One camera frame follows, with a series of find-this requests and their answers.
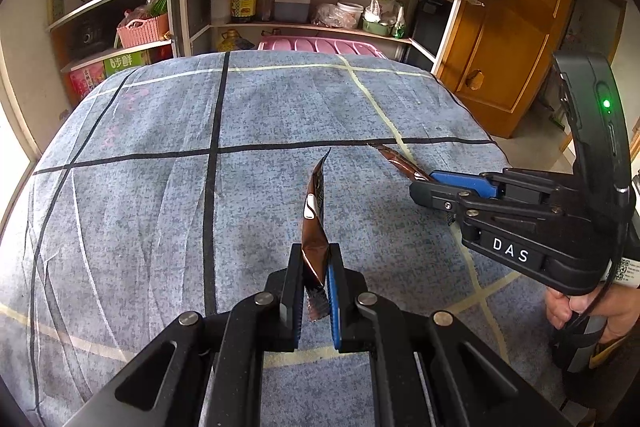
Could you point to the black kitchen appliance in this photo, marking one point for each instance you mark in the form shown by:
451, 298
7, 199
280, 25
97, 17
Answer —
89, 39

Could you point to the green carton box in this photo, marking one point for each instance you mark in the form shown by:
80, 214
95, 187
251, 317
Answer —
126, 63

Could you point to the dark glass jar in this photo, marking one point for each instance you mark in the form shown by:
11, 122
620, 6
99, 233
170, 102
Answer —
266, 4

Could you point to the brown foil wrapper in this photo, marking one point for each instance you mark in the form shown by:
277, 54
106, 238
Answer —
400, 163
312, 227

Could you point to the large white metal shelf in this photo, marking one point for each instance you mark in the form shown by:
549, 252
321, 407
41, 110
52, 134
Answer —
180, 17

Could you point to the door knob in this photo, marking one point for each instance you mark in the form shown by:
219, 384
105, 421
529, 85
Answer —
473, 80

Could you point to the green bowl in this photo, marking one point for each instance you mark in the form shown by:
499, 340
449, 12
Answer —
376, 28

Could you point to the wooden door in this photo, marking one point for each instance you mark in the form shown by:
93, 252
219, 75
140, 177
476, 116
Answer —
520, 7

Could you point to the pink woven basket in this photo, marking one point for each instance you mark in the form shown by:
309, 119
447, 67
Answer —
145, 33

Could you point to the white food bag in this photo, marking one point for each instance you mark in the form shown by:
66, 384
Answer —
382, 7

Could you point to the person's right hand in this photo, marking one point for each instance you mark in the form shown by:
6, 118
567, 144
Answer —
625, 312

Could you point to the pink carton box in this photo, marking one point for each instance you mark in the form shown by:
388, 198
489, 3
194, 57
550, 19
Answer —
86, 82

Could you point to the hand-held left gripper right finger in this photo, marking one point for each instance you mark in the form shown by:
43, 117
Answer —
334, 307

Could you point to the green snack packet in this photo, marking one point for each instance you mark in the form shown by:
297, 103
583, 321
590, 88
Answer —
398, 23

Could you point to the clear plastic bottle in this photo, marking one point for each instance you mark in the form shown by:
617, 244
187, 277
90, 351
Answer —
221, 4

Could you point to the clear plastic bag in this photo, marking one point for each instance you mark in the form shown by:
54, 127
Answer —
327, 16

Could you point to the window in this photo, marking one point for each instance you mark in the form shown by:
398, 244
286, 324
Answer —
12, 167

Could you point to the person's right forearm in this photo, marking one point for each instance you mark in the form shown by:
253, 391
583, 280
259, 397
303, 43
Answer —
615, 387

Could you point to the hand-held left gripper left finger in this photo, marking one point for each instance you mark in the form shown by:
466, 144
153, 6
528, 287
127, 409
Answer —
292, 297

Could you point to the yellow oil bottle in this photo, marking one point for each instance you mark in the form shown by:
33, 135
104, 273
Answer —
236, 42

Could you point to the white jug with dark liquid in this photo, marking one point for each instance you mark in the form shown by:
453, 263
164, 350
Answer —
292, 4

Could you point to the small white metal shelf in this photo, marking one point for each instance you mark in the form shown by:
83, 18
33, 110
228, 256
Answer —
100, 5

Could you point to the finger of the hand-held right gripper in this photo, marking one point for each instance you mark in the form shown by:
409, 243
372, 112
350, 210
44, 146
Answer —
430, 194
460, 181

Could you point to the white plastic tub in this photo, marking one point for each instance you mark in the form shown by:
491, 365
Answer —
350, 16

